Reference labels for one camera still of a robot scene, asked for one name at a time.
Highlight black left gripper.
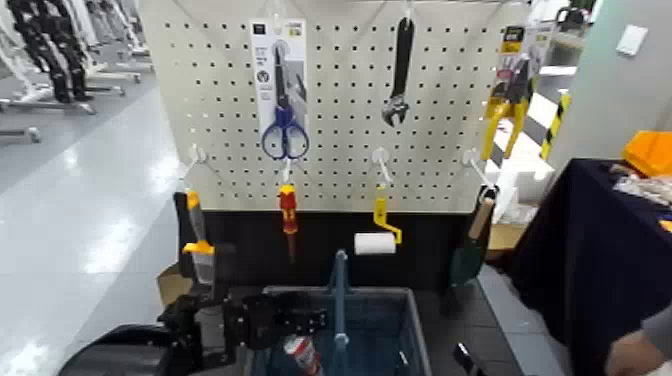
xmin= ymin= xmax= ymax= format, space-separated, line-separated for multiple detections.
xmin=224 ymin=291 xmax=328 ymax=352

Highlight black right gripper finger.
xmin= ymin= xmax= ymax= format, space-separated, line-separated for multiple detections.
xmin=452 ymin=341 xmax=489 ymax=376

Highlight person's grey sleeved forearm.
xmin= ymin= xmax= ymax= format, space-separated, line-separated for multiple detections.
xmin=640 ymin=304 xmax=672 ymax=349

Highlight blue crate with grey rim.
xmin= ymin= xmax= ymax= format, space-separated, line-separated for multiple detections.
xmin=242 ymin=248 xmax=434 ymax=376

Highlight person's bare hand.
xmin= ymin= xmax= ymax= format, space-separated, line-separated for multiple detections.
xmin=603 ymin=329 xmax=665 ymax=376

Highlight red yellow screwdriver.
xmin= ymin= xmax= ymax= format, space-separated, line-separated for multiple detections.
xmin=278 ymin=183 xmax=299 ymax=265

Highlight orange grey paintbrush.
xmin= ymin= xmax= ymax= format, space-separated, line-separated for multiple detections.
xmin=181 ymin=189 xmax=218 ymax=287

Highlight small brown cardboard box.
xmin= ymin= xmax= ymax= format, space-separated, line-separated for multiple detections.
xmin=487 ymin=222 xmax=528 ymax=252

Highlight table with dark cloth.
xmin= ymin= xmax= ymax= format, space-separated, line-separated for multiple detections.
xmin=503 ymin=157 xmax=672 ymax=376

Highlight white foam blocks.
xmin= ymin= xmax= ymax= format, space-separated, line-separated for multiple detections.
xmin=482 ymin=117 xmax=557 ymax=227

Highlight blue scissors on white card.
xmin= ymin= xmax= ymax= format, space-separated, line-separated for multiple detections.
xmin=250 ymin=18 xmax=311 ymax=161

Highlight beige pegboard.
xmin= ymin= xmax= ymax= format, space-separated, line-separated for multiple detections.
xmin=137 ymin=0 xmax=531 ymax=214

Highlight clear plastic bags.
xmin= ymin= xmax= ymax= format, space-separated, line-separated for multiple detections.
xmin=608 ymin=163 xmax=672 ymax=207

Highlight yellow pliers in package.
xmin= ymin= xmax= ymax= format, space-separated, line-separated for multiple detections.
xmin=479 ymin=23 xmax=552 ymax=161

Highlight black adjustable wrench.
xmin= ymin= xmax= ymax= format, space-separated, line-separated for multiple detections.
xmin=379 ymin=16 xmax=416 ymax=129

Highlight orange plastic bin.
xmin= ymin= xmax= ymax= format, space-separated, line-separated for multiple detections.
xmin=620 ymin=130 xmax=672 ymax=179

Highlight black humanoid robot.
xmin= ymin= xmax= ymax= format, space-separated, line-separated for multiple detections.
xmin=6 ymin=0 xmax=89 ymax=105

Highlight green trowel with wooden handle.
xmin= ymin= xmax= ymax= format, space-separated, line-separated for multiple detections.
xmin=448 ymin=186 xmax=500 ymax=287

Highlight yellow handled white paint roller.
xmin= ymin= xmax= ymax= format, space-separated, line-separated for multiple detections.
xmin=354 ymin=183 xmax=404 ymax=257

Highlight yellow black striped post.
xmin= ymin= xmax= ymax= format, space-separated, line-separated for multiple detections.
xmin=539 ymin=90 xmax=572 ymax=162

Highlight white wall switch plate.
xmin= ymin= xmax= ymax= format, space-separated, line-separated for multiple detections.
xmin=615 ymin=23 xmax=650 ymax=57

